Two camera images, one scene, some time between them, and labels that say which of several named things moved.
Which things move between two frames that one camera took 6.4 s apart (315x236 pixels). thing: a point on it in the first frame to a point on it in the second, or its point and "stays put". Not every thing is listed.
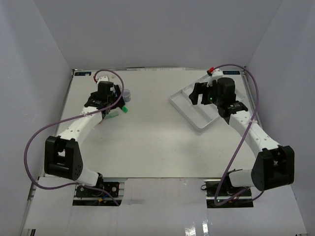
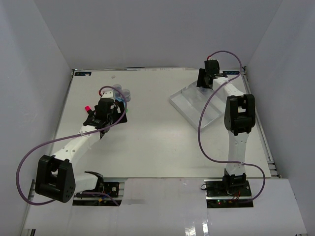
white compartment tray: (199, 116) stays put
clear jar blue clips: (126, 95) stays put
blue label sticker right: (231, 72) stays put
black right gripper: (199, 89) to (201, 81)
